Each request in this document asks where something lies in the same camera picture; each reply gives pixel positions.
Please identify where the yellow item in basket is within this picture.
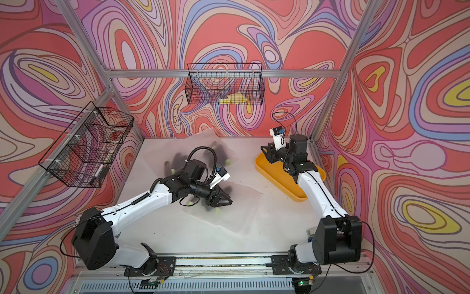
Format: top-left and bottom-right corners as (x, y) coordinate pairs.
(219, 92), (248, 105)

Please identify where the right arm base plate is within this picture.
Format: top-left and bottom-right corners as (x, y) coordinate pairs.
(266, 255), (322, 277)

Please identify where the left black wire basket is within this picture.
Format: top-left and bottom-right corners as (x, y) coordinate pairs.
(38, 102), (134, 189)

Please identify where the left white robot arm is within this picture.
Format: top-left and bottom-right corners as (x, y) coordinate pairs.
(72, 160), (232, 276)

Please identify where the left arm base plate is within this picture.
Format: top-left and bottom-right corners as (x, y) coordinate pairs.
(124, 256), (176, 278)

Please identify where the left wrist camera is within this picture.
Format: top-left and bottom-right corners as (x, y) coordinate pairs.
(209, 167), (231, 189)

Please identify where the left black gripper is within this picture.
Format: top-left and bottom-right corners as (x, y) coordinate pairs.
(188, 181), (233, 208)

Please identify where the back black wire basket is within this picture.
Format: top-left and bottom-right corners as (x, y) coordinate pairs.
(185, 62), (265, 105)

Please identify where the black wire basket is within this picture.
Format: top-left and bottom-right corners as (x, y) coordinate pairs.
(38, 102), (134, 189)
(185, 62), (265, 105)

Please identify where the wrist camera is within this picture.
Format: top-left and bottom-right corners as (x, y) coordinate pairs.
(270, 126), (286, 151)
(209, 167), (231, 189)

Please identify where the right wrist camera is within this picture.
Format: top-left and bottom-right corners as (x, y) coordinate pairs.
(270, 126), (286, 151)

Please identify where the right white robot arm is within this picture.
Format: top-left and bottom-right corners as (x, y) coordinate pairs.
(261, 129), (362, 265)

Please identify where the yellow plastic tray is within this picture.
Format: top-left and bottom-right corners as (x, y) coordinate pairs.
(255, 153), (307, 203)

